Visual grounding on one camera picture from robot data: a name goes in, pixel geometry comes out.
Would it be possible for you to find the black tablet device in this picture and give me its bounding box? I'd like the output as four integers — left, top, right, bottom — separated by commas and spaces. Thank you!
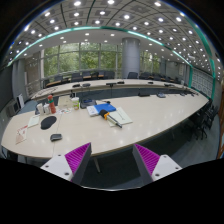
80, 99, 97, 109

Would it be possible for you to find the black and yellow handheld tool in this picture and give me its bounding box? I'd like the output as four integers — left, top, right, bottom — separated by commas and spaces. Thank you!
99, 109, 122, 127

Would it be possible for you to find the white cup with green band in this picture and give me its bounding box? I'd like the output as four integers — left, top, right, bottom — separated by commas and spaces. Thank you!
71, 97, 79, 110

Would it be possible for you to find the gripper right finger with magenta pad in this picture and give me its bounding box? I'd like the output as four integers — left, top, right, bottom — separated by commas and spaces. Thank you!
133, 144, 181, 185

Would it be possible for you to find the red bottle with green cap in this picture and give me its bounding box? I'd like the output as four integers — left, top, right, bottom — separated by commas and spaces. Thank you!
48, 95, 56, 114

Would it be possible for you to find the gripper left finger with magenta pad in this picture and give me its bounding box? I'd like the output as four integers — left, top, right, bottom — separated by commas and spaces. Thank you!
42, 143, 92, 185

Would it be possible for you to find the white paper cup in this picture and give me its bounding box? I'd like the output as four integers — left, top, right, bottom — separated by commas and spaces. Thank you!
37, 103, 44, 115

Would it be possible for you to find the blue folder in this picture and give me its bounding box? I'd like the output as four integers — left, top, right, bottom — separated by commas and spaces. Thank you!
95, 103, 116, 112

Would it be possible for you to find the open white notebook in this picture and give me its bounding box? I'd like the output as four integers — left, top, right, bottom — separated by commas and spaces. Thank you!
110, 107, 132, 127

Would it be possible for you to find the white paper sheet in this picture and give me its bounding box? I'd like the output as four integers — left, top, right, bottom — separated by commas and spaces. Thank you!
28, 115, 40, 127

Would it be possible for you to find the black office chair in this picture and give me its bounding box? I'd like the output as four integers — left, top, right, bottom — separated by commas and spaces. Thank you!
189, 110, 214, 139

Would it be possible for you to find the dark grey computer mouse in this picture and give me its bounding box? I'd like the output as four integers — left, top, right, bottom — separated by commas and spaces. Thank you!
50, 134, 62, 142

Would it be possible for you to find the grey round pillar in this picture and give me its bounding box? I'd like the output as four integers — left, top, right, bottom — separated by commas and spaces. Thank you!
122, 37, 140, 78

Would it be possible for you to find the black oval mouse pad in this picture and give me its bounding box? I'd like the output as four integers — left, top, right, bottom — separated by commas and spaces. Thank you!
41, 116, 57, 130

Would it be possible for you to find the long curved rear conference desk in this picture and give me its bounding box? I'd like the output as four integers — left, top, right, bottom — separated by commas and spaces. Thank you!
31, 79, 195, 101

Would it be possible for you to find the red and white leaflet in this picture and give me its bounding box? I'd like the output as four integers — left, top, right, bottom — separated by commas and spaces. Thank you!
16, 126, 28, 144

